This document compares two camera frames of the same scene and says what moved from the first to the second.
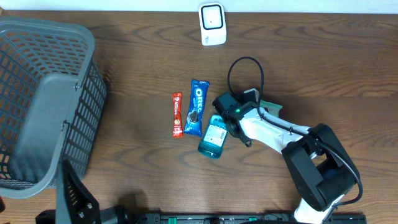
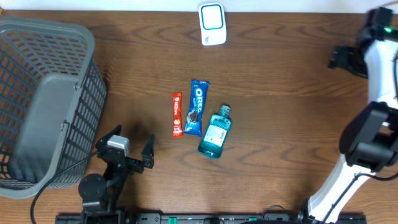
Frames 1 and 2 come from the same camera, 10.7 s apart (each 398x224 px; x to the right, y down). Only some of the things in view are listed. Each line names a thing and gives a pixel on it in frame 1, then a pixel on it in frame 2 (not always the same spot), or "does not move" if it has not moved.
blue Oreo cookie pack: [193, 124] does not move
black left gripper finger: [75, 203] -> [115, 156]
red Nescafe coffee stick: [177, 123] does not move
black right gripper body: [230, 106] -> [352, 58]
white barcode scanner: [212, 23] does not move
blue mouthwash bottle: [212, 142] does not move
